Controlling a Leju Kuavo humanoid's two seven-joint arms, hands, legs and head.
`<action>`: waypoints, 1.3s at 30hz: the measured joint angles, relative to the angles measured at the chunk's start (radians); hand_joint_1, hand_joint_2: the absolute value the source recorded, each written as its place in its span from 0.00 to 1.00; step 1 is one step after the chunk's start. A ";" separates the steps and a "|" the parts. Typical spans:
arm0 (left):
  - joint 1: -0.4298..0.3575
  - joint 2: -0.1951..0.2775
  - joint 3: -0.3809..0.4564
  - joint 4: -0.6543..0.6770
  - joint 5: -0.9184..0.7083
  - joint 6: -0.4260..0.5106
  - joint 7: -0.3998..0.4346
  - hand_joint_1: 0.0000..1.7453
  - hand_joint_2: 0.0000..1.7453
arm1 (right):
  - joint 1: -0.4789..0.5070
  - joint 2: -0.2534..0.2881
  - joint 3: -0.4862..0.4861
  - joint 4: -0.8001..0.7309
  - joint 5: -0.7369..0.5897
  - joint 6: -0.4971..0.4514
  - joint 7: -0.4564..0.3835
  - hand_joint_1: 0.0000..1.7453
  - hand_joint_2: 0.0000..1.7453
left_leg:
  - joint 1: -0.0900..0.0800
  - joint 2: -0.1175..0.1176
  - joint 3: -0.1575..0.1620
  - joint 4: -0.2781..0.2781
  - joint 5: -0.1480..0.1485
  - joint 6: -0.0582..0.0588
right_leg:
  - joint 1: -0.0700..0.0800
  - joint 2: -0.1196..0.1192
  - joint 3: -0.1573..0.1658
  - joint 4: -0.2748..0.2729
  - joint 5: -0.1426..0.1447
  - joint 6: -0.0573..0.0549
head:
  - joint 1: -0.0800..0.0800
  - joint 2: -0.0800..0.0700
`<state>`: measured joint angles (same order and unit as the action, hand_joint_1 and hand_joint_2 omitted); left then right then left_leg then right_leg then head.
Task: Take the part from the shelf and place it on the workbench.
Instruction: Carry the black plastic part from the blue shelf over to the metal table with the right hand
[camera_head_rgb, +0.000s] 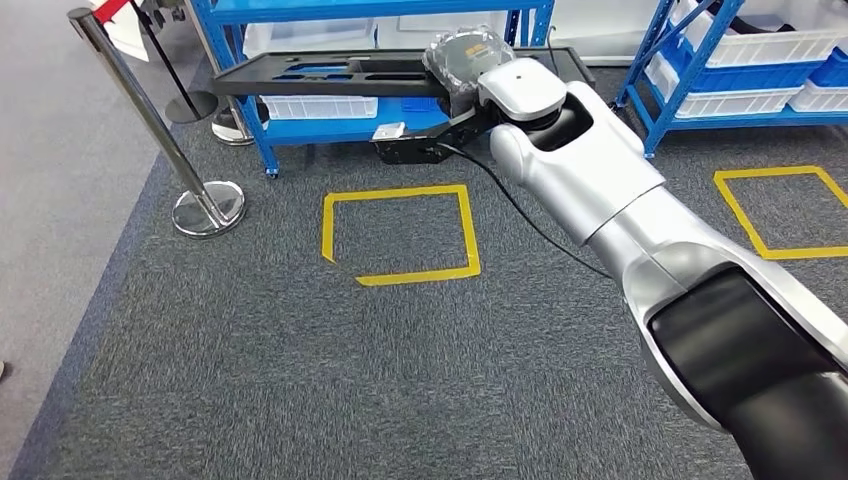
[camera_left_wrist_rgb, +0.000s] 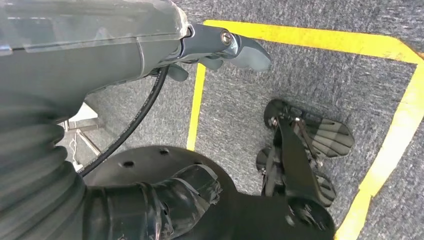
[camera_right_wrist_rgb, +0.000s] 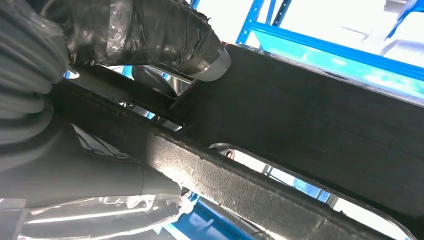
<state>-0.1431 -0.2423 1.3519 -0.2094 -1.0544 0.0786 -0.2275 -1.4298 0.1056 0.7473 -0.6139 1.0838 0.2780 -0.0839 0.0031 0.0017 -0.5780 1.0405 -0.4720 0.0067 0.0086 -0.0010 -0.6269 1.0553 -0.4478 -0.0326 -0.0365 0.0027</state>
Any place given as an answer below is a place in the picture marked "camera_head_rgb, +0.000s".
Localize black plastic plate frame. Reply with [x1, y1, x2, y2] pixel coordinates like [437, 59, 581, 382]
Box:
[211, 46, 596, 101]

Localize blue steel shelf rack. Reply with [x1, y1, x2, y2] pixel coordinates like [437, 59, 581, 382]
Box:
[185, 0, 558, 180]

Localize blue wheeled shelf rack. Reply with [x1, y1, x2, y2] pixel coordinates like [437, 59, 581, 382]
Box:
[614, 0, 848, 160]

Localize red stanchion belt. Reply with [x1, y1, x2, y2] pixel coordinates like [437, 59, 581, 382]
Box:
[89, 0, 134, 25]

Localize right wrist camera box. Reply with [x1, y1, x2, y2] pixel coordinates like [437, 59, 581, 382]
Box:
[370, 105, 493, 167]

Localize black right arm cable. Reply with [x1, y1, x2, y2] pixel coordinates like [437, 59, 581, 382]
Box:
[435, 140, 616, 281]

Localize chrome stanchion post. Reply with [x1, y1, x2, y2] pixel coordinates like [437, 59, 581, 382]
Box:
[210, 95, 258, 148]
[67, 6, 248, 241]

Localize black stanchion post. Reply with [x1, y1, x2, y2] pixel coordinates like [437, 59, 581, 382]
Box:
[127, 0, 221, 126]

